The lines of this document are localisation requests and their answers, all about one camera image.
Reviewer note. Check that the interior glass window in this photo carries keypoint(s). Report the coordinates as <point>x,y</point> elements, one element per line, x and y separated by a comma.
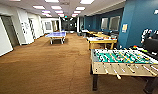
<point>114,23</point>
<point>104,23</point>

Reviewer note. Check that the blue ping pong table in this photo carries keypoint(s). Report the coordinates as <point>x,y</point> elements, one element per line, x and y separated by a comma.
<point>56,34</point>

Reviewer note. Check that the green foosball table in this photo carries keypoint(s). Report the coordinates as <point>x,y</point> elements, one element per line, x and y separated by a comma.
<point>128,65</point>

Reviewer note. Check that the yellow wall sign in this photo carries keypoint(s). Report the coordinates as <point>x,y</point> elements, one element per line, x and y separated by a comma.
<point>124,28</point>

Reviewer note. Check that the grey hallway door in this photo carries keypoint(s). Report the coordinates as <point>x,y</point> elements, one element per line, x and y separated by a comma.
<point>10,31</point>

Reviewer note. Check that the rectangular ceiling light panel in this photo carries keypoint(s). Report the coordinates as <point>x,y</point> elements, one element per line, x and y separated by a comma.
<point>56,7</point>
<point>38,7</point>
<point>80,8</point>

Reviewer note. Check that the yellow gaming table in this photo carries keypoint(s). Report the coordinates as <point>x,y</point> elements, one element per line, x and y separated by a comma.
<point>101,40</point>

